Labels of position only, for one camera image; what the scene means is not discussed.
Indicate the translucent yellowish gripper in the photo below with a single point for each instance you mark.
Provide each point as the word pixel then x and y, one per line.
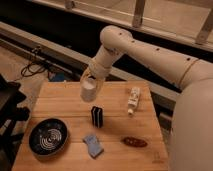
pixel 87 74

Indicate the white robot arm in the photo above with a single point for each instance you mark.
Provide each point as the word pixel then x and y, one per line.
pixel 191 145

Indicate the black white striped eraser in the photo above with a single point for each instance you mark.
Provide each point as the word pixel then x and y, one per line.
pixel 97 116

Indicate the blue object on floor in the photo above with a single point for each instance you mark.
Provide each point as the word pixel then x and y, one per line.
pixel 59 77

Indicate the white tube bottle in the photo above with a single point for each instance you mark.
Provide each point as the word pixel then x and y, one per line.
pixel 133 100

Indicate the wooden cutting board table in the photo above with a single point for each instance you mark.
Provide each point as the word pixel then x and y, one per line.
pixel 62 100

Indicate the black bowl with white spiral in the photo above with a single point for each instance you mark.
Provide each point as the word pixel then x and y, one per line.
pixel 48 137

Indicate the black tripod stand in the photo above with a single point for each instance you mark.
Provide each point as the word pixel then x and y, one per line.
pixel 10 97

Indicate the metal railing frame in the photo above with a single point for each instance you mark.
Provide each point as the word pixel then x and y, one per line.
pixel 189 22

